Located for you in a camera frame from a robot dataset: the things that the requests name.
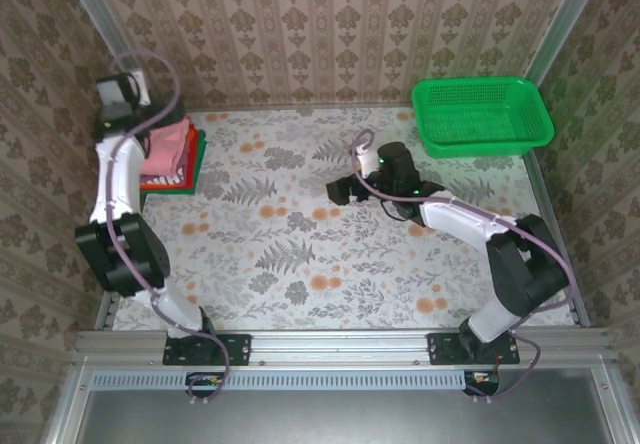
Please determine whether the pink t-shirt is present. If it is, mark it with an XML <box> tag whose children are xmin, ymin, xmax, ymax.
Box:
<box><xmin>142</xmin><ymin>116</ymin><xmax>194</xmax><ymax>178</ymax></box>

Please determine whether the orange folded t-shirt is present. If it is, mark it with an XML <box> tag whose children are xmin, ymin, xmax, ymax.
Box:
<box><xmin>139</xmin><ymin>123</ymin><xmax>199</xmax><ymax>193</ymax></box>

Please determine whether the green folded t-shirt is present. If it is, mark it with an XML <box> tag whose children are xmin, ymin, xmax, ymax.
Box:
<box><xmin>139</xmin><ymin>129</ymin><xmax>207</xmax><ymax>196</ymax></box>

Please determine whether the floral table cloth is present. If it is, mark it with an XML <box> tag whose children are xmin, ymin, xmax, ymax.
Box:
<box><xmin>112</xmin><ymin>106</ymin><xmax>576</xmax><ymax>333</ymax></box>

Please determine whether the green plastic basket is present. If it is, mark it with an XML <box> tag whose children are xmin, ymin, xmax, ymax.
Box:
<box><xmin>410</xmin><ymin>77</ymin><xmax>555</xmax><ymax>158</ymax></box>

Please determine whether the grey metal sheet panel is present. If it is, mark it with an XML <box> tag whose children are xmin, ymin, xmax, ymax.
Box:
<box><xmin>44</xmin><ymin>366</ymin><xmax>640</xmax><ymax>444</ymax></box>

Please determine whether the black electronics box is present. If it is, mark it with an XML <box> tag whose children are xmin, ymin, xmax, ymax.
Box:
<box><xmin>185</xmin><ymin>371</ymin><xmax>229</xmax><ymax>398</ymax></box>
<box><xmin>463</xmin><ymin>369</ymin><xmax>501</xmax><ymax>396</ymax></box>

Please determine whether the aluminium frame post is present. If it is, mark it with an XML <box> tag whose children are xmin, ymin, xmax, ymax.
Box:
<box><xmin>55</xmin><ymin>0</ymin><xmax>165</xmax><ymax>119</ymax></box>
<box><xmin>522</xmin><ymin>0</ymin><xmax>609</xmax><ymax>88</ymax></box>

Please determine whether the aluminium mounting rail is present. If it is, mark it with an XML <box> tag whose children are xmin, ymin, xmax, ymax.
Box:
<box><xmin>69</xmin><ymin>327</ymin><xmax>615</xmax><ymax>368</ymax></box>

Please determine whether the aluminium table side rail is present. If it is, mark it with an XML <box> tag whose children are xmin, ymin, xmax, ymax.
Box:
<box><xmin>94</xmin><ymin>288</ymin><xmax>121</xmax><ymax>333</ymax></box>
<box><xmin>522</xmin><ymin>151</ymin><xmax>592</xmax><ymax>328</ymax></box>

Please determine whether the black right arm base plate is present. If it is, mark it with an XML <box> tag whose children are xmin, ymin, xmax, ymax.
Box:
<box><xmin>427</xmin><ymin>332</ymin><xmax>520</xmax><ymax>367</ymax></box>

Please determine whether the white slotted cable duct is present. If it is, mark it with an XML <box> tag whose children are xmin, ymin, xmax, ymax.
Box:
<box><xmin>92</xmin><ymin>369</ymin><xmax>466</xmax><ymax>391</ymax></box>

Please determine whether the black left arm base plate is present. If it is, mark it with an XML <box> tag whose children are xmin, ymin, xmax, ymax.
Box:
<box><xmin>162</xmin><ymin>332</ymin><xmax>252</xmax><ymax>367</ymax></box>

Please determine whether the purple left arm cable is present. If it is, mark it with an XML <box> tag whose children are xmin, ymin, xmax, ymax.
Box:
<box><xmin>102</xmin><ymin>49</ymin><xmax>236</xmax><ymax>408</ymax></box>

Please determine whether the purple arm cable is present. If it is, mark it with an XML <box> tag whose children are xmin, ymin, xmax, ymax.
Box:
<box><xmin>102</xmin><ymin>49</ymin><xmax>236</xmax><ymax>408</ymax></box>
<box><xmin>349</xmin><ymin>129</ymin><xmax>575</xmax><ymax>406</ymax></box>

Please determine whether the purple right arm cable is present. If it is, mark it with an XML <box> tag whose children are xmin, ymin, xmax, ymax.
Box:
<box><xmin>349</xmin><ymin>129</ymin><xmax>575</xmax><ymax>406</ymax></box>

